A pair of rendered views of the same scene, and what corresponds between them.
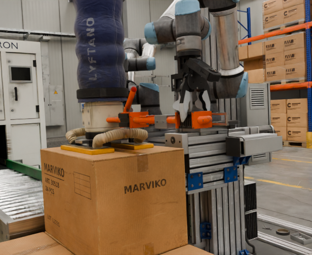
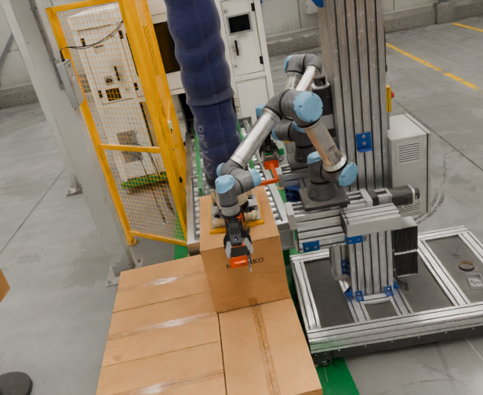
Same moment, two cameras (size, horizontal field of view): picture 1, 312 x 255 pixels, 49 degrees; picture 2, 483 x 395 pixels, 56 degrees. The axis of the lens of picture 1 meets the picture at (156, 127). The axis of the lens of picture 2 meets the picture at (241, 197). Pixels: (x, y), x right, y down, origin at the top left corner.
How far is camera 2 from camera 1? 154 cm
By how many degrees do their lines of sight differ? 42
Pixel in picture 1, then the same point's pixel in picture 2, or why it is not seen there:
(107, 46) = (216, 147)
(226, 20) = (310, 132)
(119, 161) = (219, 250)
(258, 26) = not seen: outside the picture
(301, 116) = not seen: outside the picture
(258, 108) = (409, 163)
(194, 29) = (226, 203)
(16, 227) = (193, 247)
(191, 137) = (299, 216)
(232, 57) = (326, 157)
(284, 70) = not seen: outside the picture
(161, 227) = (263, 288)
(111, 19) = (216, 125)
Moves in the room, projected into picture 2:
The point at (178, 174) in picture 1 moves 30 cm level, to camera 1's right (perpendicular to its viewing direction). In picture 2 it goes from (275, 253) to (332, 263)
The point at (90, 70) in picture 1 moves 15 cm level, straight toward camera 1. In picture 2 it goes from (207, 165) to (195, 179)
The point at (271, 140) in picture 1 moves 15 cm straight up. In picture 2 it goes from (384, 222) to (383, 194)
